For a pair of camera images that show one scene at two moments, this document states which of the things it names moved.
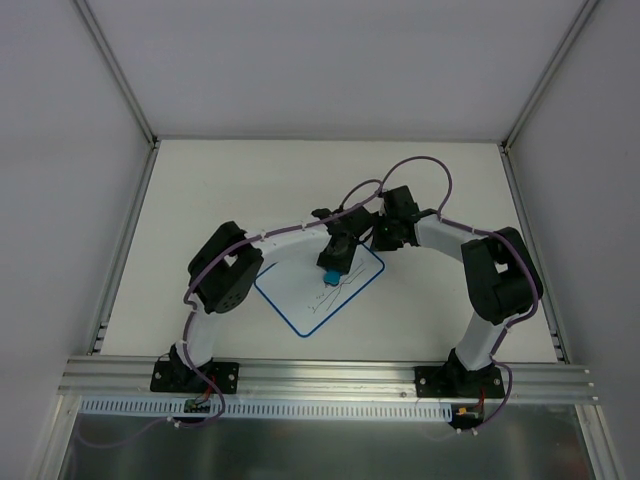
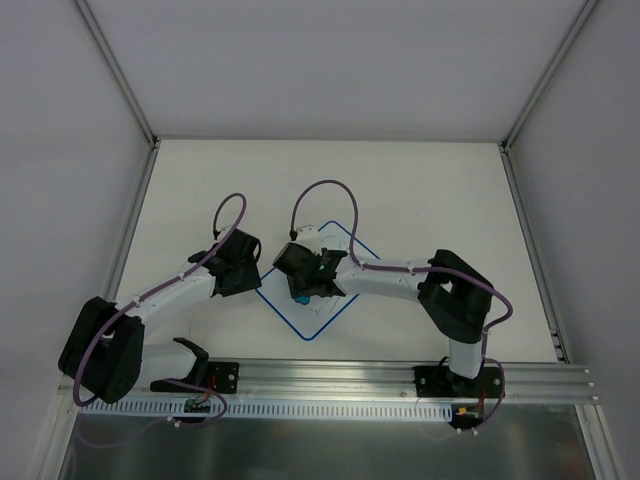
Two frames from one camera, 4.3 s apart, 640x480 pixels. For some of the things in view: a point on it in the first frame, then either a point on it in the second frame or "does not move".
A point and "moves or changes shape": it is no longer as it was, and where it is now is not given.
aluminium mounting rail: x=321 y=381 does not move
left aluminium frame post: x=114 y=69 does not move
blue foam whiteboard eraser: x=332 y=277 moves or changes shape
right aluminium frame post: x=531 y=101 does not move
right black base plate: x=458 y=382 does not move
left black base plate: x=176 y=377 does not move
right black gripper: x=380 y=236 → x=298 y=286
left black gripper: x=338 y=251 → x=245 y=282
